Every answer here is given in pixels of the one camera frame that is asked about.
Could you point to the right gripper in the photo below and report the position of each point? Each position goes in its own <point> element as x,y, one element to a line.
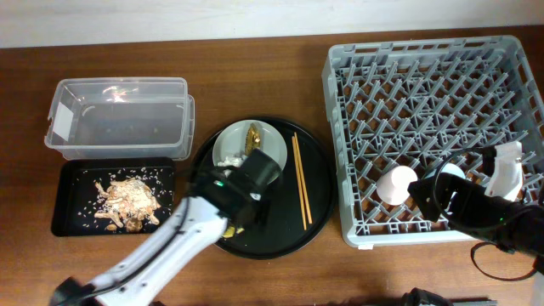
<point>467,194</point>

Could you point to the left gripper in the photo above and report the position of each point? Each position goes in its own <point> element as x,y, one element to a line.
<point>257,217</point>

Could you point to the blue plastic cup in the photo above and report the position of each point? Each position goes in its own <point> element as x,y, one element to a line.
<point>453,169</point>

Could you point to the white tissue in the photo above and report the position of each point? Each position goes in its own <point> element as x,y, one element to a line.
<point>234,161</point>

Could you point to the yellow bowl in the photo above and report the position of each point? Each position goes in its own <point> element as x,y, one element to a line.
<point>232,231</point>

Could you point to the gold snack wrapper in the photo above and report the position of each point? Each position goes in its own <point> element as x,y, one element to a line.
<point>253,139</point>

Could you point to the grey round plate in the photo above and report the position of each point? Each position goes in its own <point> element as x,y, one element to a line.
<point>231,143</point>

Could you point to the pink plastic cup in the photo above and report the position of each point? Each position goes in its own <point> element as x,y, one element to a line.
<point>392,187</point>

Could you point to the wooden chopstick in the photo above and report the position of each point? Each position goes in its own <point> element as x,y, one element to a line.
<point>305,192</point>
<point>299,182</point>

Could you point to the food scraps pile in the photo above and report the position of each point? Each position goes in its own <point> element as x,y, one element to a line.
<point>122,200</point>

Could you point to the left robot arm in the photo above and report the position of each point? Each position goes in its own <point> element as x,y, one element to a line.
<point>138,278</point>

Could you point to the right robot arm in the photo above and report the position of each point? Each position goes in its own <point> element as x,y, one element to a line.
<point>528,240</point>

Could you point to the grey dishwasher rack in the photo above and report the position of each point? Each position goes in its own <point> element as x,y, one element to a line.
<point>413,103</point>

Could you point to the round black serving tray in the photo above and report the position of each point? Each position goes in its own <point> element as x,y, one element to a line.
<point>278,229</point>

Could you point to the black rectangular tray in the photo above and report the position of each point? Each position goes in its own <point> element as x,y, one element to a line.
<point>63,223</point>

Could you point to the clear plastic storage bin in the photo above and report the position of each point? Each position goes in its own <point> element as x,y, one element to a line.
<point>122,117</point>

